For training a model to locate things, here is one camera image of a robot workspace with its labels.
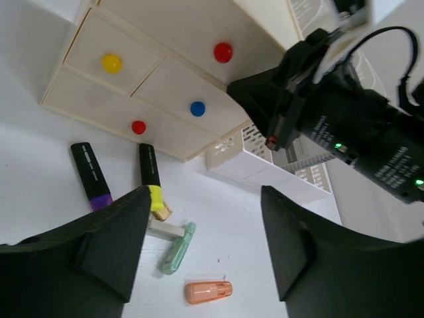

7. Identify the cream drawer cabinet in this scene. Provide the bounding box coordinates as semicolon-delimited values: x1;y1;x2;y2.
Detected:
42;1;284;160

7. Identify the small wooden block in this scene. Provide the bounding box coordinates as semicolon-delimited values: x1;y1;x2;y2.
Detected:
151;204;172;222

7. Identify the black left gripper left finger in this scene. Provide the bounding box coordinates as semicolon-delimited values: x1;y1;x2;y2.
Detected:
1;186;151;317

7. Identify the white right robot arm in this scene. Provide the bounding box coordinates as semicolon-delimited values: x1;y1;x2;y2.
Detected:
227;29;423;204

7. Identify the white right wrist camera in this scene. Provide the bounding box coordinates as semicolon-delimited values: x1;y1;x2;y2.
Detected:
311;0;407;85

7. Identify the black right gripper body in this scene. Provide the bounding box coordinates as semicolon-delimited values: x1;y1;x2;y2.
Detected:
268;29;397;152

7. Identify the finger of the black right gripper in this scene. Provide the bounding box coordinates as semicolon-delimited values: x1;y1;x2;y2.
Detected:
227;64;298;146

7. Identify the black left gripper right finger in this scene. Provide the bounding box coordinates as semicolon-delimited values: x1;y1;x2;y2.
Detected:
261;186;423;317

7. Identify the small white eraser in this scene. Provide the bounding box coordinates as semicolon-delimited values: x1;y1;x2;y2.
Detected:
146;219;185;241

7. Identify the grey setup guide booklet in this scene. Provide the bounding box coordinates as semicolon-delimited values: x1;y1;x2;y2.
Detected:
290;0;338;38

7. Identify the green transparent cap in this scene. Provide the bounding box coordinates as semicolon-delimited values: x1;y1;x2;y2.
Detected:
160;222;197;275

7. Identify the yellow highlighter marker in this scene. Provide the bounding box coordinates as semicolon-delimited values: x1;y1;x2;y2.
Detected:
138;143;164;212

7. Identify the white file organizer rack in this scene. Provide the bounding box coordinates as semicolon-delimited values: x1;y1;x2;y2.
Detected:
205;0;392;201

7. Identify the orange transparent cap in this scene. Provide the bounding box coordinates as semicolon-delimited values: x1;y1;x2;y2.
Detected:
185;281;233;305

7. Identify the purple highlighter marker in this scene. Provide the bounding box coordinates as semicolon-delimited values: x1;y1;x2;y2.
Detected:
70;142;113;211

